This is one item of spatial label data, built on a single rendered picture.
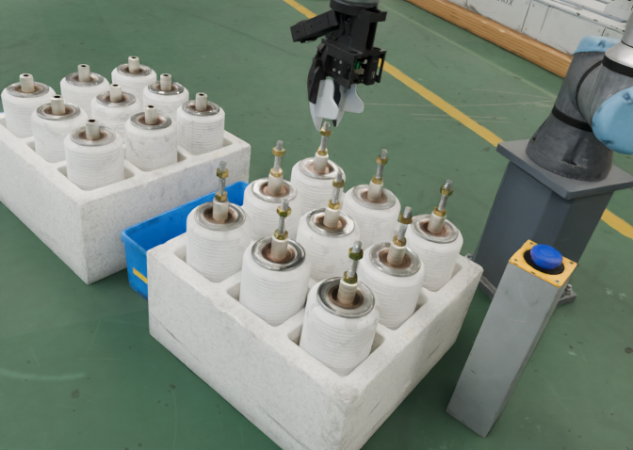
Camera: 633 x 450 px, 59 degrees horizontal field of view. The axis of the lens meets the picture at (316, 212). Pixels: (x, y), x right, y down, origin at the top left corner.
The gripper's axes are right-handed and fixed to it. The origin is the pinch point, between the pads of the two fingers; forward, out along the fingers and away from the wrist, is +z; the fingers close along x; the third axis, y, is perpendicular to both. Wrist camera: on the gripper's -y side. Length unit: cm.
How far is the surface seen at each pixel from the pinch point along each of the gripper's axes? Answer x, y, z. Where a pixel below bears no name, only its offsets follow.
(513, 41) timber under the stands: 205, -75, 30
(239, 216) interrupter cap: -21.1, 5.8, 9.1
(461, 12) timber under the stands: 217, -116, 28
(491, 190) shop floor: 69, 1, 35
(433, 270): 0.4, 27.6, 13.9
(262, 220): -15.8, 4.8, 12.4
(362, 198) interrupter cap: -0.5, 11.7, 9.2
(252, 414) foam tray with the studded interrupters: -28.5, 22.1, 32.2
